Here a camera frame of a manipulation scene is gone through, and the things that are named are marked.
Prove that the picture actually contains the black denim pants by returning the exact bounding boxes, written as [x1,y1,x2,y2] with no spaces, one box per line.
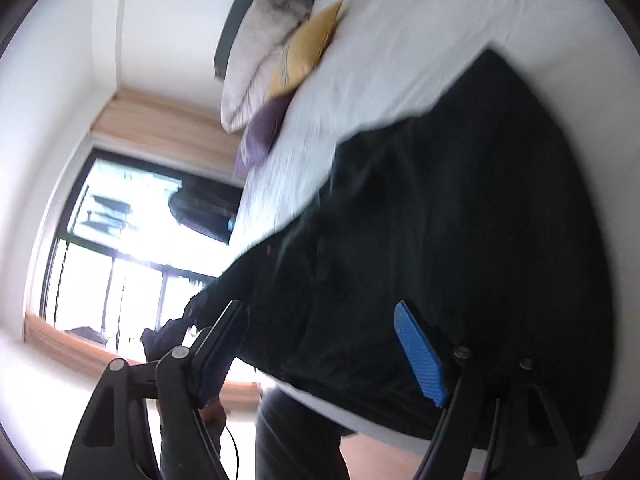
[182,46,616,449]

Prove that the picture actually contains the person's dark trouser leg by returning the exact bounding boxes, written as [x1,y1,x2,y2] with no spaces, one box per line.
[255,389,352,480]

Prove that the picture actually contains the dark chair by window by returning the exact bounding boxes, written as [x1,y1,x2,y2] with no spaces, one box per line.
[168,177,243,245]

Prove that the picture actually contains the beige curtain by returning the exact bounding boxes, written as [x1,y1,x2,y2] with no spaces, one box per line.
[91,90,240,182]

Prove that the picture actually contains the purple cushion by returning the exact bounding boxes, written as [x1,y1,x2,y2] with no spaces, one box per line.
[233,92,294,179]

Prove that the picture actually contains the folded beige duvet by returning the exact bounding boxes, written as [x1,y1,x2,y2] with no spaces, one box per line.
[220,0,312,133]

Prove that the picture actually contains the white bed with sheet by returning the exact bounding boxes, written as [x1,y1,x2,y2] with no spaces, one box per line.
[231,0,639,474]

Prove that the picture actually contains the yellow cushion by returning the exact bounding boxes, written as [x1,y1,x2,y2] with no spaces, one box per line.
[267,0,343,99]

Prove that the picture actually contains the window with black frame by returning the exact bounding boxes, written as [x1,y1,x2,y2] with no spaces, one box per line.
[39,148,231,361]

